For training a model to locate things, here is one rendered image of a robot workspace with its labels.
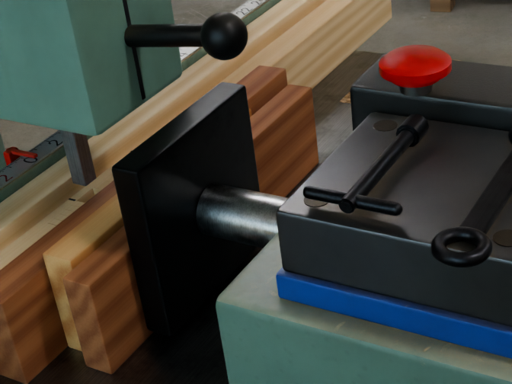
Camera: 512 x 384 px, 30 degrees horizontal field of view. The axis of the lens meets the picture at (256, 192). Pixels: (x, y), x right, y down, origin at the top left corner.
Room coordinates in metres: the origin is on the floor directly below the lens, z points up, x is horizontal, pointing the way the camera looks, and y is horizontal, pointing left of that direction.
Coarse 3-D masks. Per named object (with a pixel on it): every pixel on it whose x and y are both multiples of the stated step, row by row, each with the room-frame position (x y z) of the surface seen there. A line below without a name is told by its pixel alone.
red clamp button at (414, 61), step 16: (400, 48) 0.37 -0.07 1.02; (416, 48) 0.37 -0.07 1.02; (432, 48) 0.37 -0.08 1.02; (384, 64) 0.36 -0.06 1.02; (400, 64) 0.36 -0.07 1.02; (416, 64) 0.36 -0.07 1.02; (432, 64) 0.35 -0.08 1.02; (448, 64) 0.36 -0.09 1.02; (400, 80) 0.35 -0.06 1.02; (416, 80) 0.35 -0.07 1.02; (432, 80) 0.35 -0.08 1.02
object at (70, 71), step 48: (0, 0) 0.40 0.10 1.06; (48, 0) 0.38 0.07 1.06; (96, 0) 0.39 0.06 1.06; (144, 0) 0.42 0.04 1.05; (0, 48) 0.40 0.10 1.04; (48, 48) 0.39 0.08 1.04; (96, 48) 0.39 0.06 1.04; (144, 48) 0.41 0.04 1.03; (0, 96) 0.41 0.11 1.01; (48, 96) 0.39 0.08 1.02; (96, 96) 0.38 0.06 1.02; (144, 96) 0.41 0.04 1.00
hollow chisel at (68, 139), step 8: (64, 136) 0.43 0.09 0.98; (72, 136) 0.43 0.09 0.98; (80, 136) 0.43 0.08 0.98; (64, 144) 0.43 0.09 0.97; (72, 144) 0.43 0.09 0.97; (80, 144) 0.43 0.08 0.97; (72, 152) 0.43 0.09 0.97; (80, 152) 0.43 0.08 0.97; (88, 152) 0.43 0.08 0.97; (72, 160) 0.43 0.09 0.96; (80, 160) 0.43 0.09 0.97; (88, 160) 0.43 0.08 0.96; (72, 168) 0.43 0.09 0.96; (80, 168) 0.43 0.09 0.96; (88, 168) 0.43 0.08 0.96; (72, 176) 0.43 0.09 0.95; (80, 176) 0.43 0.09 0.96; (88, 176) 0.43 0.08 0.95; (80, 184) 0.43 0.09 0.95
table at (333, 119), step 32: (352, 64) 0.65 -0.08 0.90; (320, 96) 0.60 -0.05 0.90; (320, 128) 0.55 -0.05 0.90; (352, 128) 0.55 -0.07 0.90; (320, 160) 0.51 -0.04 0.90; (224, 288) 0.39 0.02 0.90; (192, 320) 0.37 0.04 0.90; (64, 352) 0.36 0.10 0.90; (160, 352) 0.35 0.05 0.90; (192, 352) 0.35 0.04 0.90
